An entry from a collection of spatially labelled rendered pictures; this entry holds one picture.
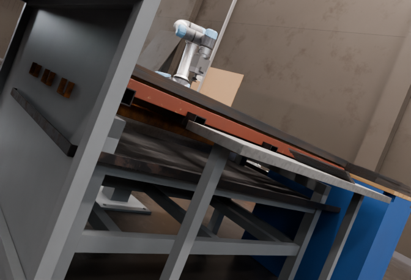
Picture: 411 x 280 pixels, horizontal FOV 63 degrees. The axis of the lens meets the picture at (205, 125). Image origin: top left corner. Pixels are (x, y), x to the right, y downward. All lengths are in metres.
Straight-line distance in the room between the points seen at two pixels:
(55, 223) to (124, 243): 0.43
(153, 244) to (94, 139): 0.62
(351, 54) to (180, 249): 5.36
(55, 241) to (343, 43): 5.80
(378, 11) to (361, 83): 1.22
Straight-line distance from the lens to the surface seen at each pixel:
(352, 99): 5.82
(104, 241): 1.23
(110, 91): 0.82
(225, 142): 0.96
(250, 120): 1.39
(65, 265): 1.21
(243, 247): 1.72
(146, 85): 1.07
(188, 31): 2.10
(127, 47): 0.82
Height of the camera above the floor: 0.78
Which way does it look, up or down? 1 degrees down
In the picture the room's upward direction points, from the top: 22 degrees clockwise
